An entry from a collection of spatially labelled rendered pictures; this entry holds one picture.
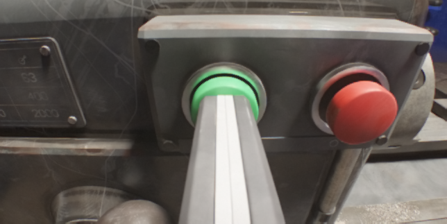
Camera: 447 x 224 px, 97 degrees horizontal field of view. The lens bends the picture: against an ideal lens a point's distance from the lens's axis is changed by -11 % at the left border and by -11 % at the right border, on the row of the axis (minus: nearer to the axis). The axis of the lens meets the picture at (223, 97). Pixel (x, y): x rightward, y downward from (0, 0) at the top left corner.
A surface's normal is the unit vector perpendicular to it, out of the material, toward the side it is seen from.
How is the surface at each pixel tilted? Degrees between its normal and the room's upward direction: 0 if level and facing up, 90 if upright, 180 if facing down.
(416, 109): 79
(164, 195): 90
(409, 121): 87
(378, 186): 6
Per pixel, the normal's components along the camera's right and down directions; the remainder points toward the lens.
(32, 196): 0.02, 0.51
